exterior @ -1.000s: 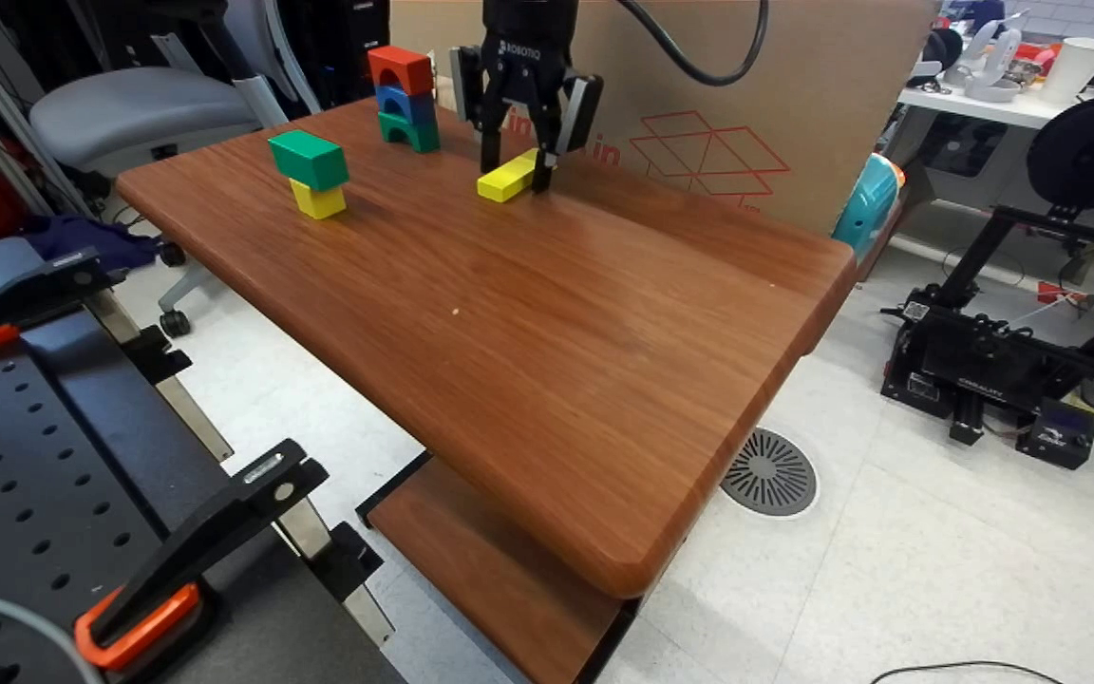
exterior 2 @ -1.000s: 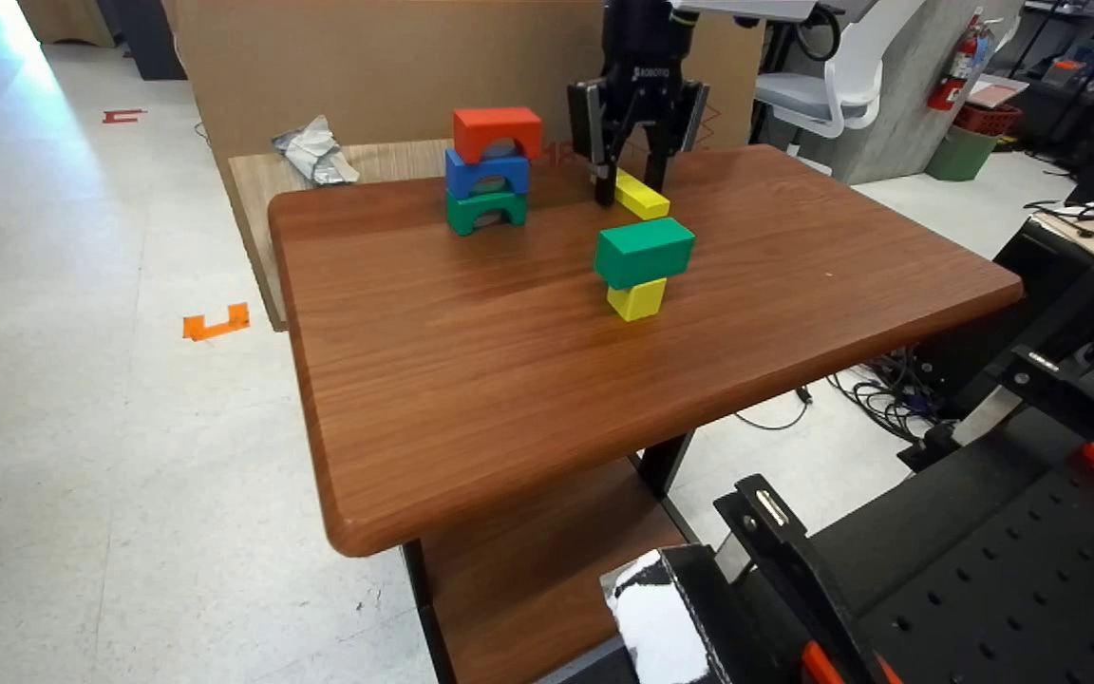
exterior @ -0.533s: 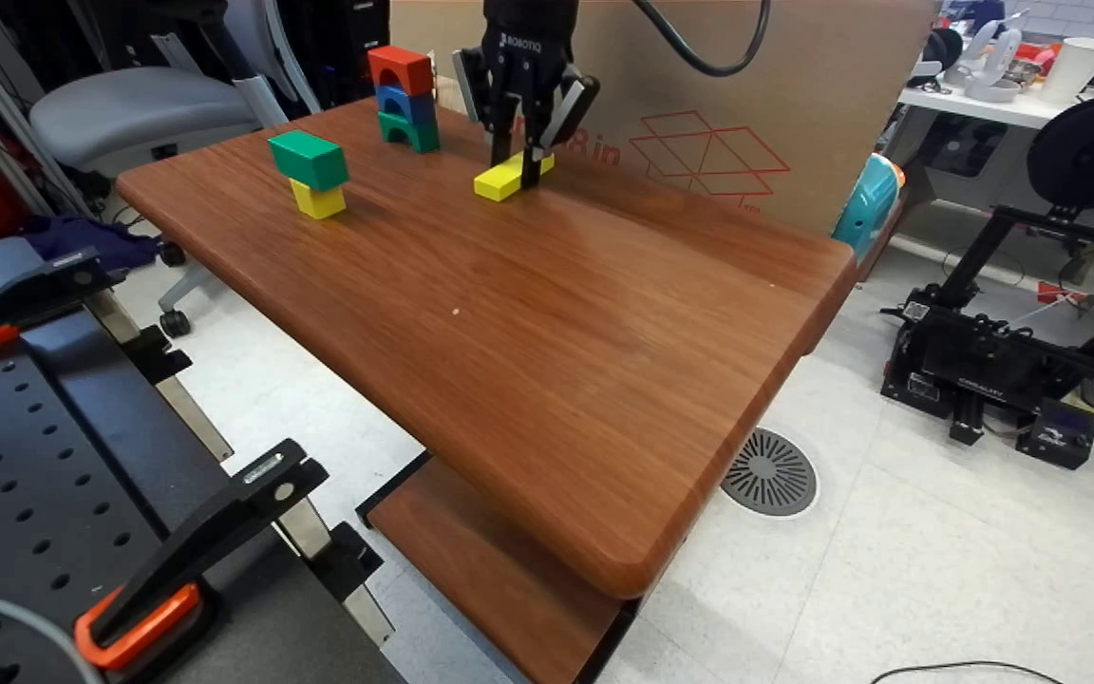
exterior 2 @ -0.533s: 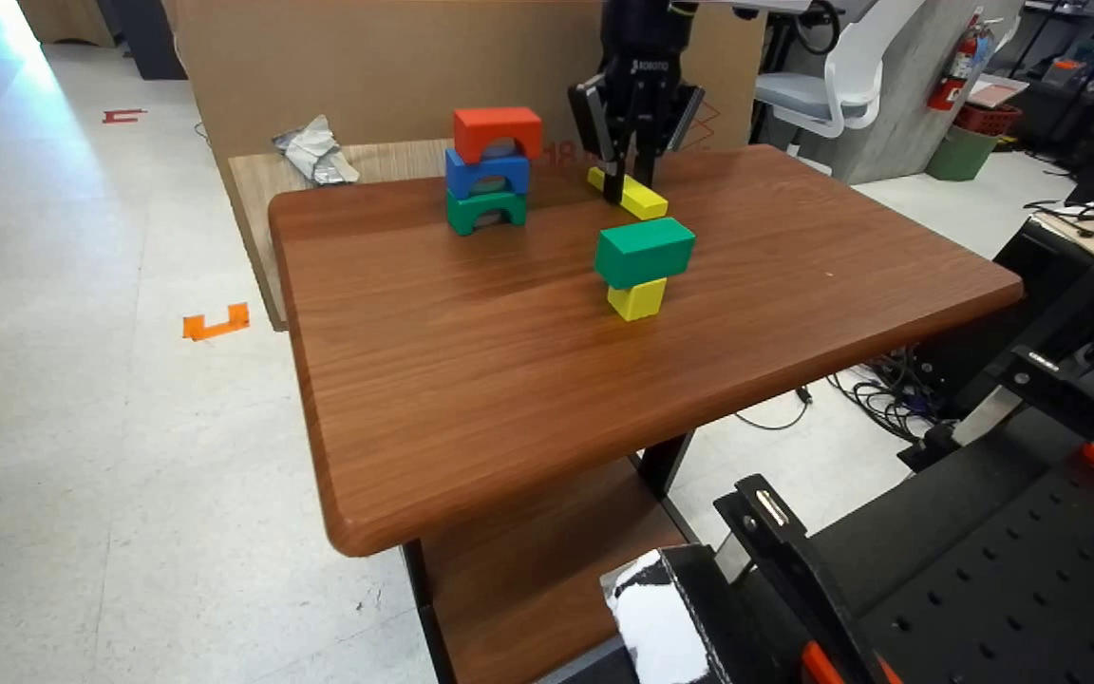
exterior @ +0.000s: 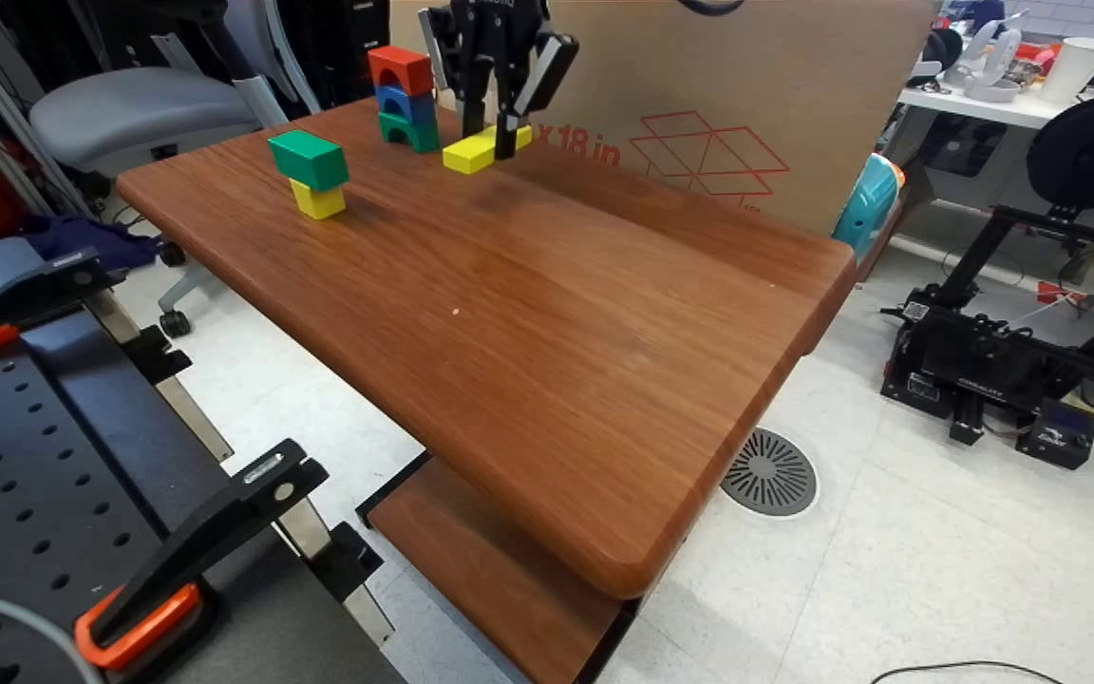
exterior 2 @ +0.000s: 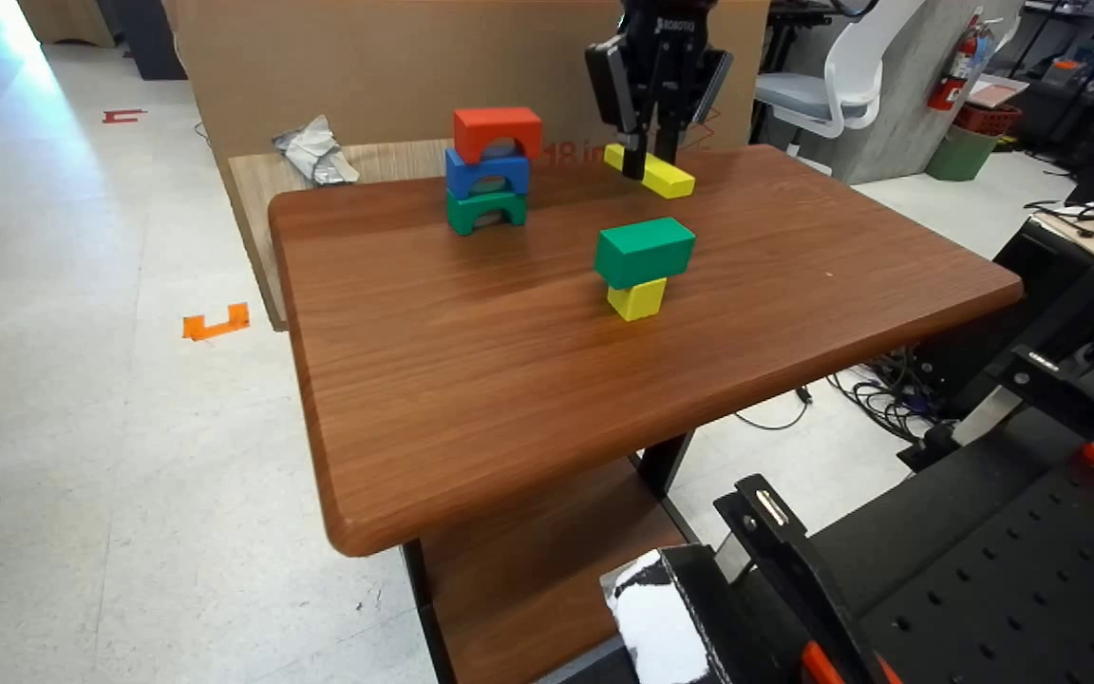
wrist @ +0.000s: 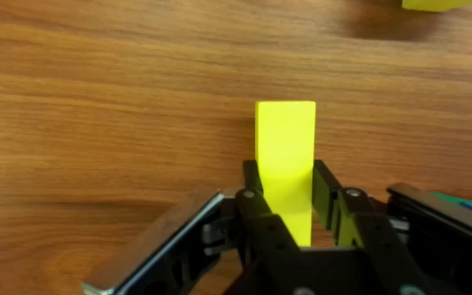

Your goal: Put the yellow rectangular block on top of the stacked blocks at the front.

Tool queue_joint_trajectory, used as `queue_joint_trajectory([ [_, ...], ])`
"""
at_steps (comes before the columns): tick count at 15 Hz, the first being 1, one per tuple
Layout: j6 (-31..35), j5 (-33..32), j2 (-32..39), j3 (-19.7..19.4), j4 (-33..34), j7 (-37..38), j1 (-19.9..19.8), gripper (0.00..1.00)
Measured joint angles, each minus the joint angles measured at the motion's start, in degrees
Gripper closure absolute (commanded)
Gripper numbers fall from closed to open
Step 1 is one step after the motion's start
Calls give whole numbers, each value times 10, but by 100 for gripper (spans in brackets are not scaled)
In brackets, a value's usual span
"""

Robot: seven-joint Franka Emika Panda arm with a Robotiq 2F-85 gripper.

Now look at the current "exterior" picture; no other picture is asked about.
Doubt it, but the black clamp with orange handle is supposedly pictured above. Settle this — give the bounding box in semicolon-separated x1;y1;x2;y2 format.
71;437;336;678

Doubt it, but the small black electronics box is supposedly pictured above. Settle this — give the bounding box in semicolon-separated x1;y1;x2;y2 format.
1014;394;1094;474

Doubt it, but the grey cable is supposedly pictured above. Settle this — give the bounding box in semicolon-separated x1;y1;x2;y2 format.
0;584;108;684

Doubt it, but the yellow cube block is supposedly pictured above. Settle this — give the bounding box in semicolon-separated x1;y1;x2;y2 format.
286;176;355;226

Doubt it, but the blue cloth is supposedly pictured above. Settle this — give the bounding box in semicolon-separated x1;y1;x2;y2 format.
27;212;165;283

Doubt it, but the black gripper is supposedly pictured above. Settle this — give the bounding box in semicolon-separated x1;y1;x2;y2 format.
422;0;581;163

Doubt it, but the round metal floor drain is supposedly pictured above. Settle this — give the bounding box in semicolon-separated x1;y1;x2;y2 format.
719;425;819;521

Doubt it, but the red object on white table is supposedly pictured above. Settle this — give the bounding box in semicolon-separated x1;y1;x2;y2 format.
1014;37;1062;79

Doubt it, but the red block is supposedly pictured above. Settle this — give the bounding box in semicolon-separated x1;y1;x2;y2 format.
366;46;437;102

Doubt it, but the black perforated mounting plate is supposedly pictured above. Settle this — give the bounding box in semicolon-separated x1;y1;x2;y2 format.
0;309;238;684

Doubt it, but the green arch block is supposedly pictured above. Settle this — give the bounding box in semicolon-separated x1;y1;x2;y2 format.
377;112;443;156

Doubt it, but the black 3D printer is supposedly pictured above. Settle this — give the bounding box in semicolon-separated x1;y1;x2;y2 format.
883;202;1094;449

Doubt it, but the yellow rectangular block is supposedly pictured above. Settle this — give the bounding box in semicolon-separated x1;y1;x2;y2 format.
439;123;537;178

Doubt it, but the grey office chair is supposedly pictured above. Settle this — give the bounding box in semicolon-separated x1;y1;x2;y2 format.
27;0;323;337

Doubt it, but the blue arch block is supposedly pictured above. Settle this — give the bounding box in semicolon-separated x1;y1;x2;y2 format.
371;79;439;131

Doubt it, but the wooden lower table shelf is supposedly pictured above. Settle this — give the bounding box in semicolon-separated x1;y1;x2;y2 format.
360;453;636;684

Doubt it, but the green rectangular block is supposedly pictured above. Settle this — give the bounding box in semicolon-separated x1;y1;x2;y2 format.
267;125;355;195

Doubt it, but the large cardboard box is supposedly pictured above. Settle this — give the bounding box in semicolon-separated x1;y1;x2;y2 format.
389;0;943;244

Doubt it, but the black floor cable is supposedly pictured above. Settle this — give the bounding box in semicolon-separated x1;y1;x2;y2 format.
867;657;1062;684

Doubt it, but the white table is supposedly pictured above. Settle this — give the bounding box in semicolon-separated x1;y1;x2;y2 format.
896;79;1071;133

